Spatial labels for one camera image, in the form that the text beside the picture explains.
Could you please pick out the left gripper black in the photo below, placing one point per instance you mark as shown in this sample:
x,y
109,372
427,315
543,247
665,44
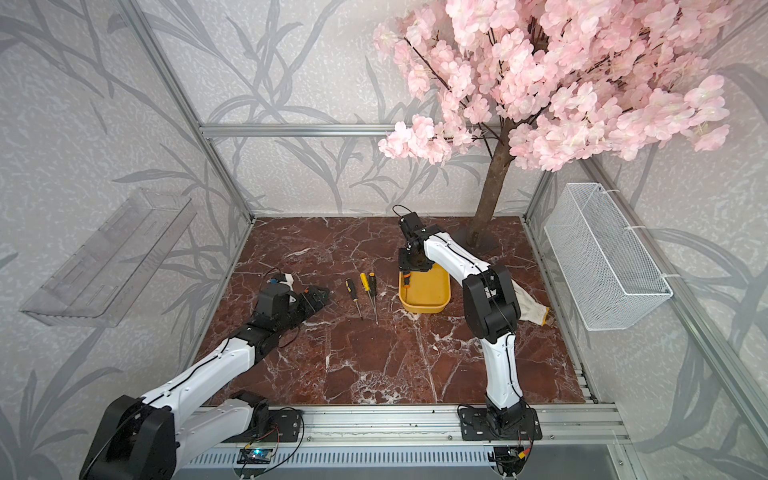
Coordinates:
x,y
307,305

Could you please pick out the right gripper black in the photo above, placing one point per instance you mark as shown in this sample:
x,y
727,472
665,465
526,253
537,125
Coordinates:
x,y
403,265

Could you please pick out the black orange small screwdriver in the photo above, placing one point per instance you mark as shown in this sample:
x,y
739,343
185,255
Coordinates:
x,y
406,276

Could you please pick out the yellow plastic storage box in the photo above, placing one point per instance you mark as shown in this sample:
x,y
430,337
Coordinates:
x,y
429,292

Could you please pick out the black yellow-tip slim screwdriver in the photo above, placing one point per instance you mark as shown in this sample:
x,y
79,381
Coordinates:
x,y
372,283

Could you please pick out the yellow handled screwdriver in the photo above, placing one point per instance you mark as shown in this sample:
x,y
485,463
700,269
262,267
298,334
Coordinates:
x,y
364,282

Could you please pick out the black yellow stubby screwdriver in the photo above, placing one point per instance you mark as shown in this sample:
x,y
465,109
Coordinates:
x,y
351,288

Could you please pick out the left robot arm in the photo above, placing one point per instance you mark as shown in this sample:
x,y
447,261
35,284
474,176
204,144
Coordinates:
x,y
154,435

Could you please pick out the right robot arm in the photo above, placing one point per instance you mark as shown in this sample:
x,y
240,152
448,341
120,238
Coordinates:
x,y
491,309

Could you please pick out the white work glove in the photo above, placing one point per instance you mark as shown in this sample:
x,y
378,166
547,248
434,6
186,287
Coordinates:
x,y
530,309

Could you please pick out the left green circuit board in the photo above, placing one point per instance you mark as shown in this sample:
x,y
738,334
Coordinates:
x,y
255,456

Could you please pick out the pink cherry blossom tree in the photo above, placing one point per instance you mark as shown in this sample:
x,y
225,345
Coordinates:
x,y
545,83

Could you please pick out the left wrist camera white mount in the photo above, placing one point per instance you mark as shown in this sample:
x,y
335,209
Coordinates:
x,y
282,278

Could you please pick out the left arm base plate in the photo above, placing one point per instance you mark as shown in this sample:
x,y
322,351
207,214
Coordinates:
x,y
282,425

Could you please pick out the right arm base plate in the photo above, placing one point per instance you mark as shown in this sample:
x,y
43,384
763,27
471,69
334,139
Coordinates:
x,y
519,422

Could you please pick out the white wire mesh basket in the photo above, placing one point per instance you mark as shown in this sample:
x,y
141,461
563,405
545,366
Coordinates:
x,y
612,278

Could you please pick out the clear acrylic wall shelf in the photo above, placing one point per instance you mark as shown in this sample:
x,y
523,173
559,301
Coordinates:
x,y
97,285

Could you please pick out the right circuit board with wires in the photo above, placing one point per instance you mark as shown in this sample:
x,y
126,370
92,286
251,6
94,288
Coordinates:
x,y
509,461

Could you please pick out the aluminium front rail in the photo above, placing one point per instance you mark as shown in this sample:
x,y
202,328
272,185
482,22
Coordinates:
x,y
398,425

